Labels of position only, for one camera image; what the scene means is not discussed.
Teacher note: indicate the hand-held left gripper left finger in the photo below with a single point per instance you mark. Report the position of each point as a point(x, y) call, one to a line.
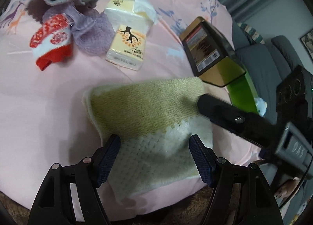
point(108, 161)

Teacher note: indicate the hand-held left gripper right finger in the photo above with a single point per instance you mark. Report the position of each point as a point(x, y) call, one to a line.
point(200, 161)

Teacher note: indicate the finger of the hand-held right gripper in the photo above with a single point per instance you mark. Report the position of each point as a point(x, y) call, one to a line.
point(227, 115)

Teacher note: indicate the green box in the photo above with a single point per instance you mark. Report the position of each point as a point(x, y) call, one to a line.
point(240, 93)

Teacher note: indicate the light blue plush toy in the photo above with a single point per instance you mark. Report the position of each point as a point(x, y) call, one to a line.
point(261, 106)

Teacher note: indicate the yellow white towel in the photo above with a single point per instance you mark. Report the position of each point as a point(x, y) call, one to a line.
point(137, 103)

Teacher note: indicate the purple knitted cloth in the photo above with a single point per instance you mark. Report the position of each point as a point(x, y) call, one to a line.
point(95, 32)

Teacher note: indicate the red white knitted sock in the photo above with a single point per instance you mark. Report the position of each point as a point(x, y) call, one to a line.
point(51, 42)

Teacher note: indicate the person's right hand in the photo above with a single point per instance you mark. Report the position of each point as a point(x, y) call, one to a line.
point(288, 187)

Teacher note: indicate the grey sofa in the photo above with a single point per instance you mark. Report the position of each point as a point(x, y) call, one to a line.
point(259, 61)

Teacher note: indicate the black gold box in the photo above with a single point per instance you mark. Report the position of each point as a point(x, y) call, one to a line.
point(207, 49)

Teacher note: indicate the striped pillow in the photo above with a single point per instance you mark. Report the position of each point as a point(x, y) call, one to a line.
point(251, 33)

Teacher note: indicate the pink printed blanket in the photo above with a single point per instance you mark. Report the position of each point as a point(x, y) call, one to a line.
point(49, 93)

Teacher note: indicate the tree print tissue pack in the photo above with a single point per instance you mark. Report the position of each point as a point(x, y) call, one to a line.
point(127, 46)

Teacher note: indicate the open yellow tissue pack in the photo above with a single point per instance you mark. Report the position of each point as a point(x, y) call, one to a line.
point(122, 7)

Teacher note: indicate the framed wall picture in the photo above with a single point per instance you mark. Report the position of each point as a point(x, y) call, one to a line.
point(309, 43)

